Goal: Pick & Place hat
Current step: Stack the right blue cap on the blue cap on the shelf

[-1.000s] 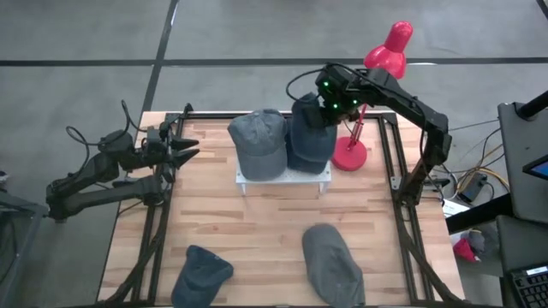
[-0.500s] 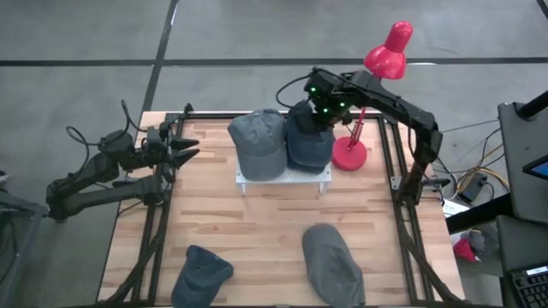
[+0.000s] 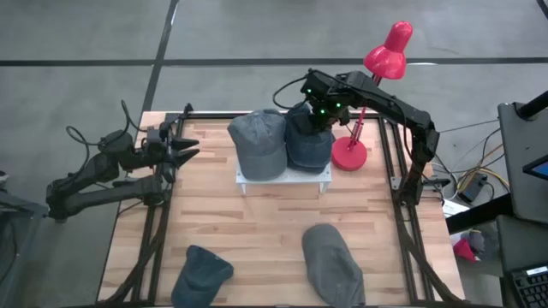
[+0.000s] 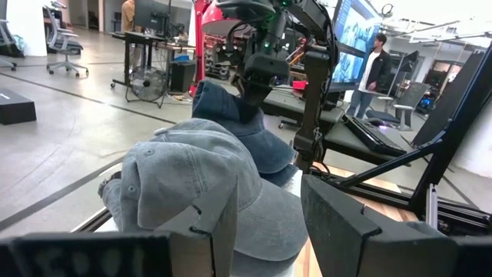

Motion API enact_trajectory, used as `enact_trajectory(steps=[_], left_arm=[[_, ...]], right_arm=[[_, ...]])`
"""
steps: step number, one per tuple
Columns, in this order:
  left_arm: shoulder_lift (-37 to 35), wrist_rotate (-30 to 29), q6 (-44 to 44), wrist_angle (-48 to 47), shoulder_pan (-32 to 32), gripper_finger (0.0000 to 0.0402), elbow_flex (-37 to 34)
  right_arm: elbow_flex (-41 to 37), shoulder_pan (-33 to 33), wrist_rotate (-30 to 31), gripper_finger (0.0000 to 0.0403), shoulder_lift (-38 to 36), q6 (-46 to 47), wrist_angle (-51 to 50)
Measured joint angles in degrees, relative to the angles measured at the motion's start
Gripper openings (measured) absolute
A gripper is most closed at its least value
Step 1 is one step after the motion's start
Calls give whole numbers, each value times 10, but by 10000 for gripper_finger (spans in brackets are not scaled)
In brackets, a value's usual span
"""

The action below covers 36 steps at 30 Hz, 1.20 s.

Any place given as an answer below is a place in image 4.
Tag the navy denim baseball cap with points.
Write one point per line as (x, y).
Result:
(282, 179)
(269, 150)

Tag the black computer monitor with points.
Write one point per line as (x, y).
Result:
(150, 15)

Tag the large wall display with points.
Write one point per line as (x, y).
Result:
(353, 34)

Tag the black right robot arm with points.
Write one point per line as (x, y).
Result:
(315, 96)

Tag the black office desk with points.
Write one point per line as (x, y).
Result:
(153, 38)

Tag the black slanted board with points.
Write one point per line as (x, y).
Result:
(449, 100)

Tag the person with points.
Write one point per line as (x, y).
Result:
(378, 69)
(128, 15)

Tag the black floor platform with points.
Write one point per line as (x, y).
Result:
(15, 109)

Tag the blue bin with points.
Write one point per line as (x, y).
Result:
(181, 57)

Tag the red box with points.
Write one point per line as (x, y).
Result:
(300, 85)

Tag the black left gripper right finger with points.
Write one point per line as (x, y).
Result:
(384, 250)

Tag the black side table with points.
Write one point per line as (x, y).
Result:
(292, 105)

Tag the grey office chair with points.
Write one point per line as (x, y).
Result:
(413, 96)
(61, 42)
(5, 38)

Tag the red desk lamp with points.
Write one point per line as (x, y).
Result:
(200, 46)

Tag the black computer keyboard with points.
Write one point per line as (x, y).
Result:
(374, 136)

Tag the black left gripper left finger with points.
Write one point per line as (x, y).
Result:
(115, 257)

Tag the black floor fan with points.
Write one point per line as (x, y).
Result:
(147, 82)

